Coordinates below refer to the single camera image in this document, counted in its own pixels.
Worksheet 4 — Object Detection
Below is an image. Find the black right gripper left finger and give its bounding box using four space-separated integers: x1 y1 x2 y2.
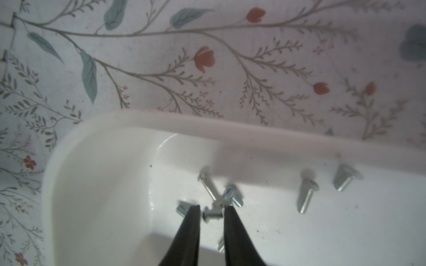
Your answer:
159 205 201 266

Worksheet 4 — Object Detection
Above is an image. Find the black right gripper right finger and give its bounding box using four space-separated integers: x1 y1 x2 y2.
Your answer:
224 206 266 266

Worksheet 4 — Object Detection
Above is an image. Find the silver screw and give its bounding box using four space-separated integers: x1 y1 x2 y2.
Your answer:
333 164 364 192
217 238 225 253
297 178 319 215
201 207 224 223
197 172 219 202
223 184 244 208
175 205 192 218

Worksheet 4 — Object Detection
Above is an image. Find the silver screw in box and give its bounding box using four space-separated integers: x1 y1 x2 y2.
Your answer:
175 205 192 218
223 184 244 208
197 172 219 202
217 238 225 253
333 164 364 192
297 178 319 215

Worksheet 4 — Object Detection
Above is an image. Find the white storage box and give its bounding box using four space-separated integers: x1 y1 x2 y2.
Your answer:
42 110 426 266

